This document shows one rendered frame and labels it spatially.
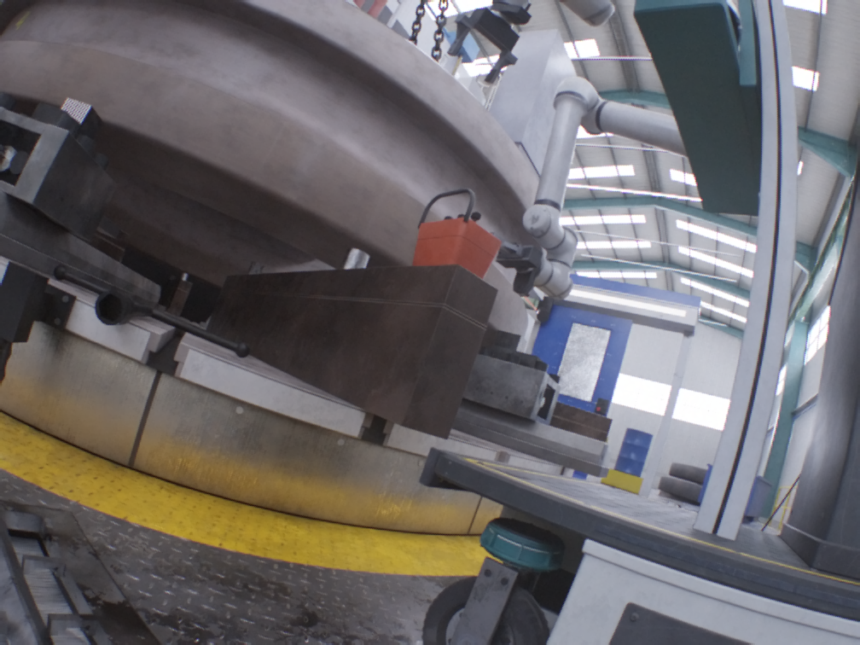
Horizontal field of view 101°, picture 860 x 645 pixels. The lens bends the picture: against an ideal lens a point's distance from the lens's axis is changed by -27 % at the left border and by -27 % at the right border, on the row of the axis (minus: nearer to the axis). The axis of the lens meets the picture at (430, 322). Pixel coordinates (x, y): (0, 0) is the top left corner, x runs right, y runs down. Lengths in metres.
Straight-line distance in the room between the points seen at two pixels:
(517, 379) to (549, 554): 1.62
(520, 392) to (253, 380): 1.35
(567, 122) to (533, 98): 5.37
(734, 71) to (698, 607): 0.82
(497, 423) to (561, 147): 1.28
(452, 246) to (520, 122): 5.67
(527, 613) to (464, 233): 0.83
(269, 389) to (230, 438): 0.15
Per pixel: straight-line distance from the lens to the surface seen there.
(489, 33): 1.28
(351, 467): 1.26
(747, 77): 0.96
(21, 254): 1.48
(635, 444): 9.88
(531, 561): 0.61
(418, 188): 2.16
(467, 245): 1.16
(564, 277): 1.51
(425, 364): 1.05
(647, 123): 1.67
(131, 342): 1.08
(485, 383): 2.23
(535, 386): 2.15
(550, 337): 6.70
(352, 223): 1.79
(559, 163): 1.53
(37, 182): 1.42
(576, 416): 3.41
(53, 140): 1.44
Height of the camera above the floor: 0.37
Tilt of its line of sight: 9 degrees up
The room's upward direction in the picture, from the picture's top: 20 degrees clockwise
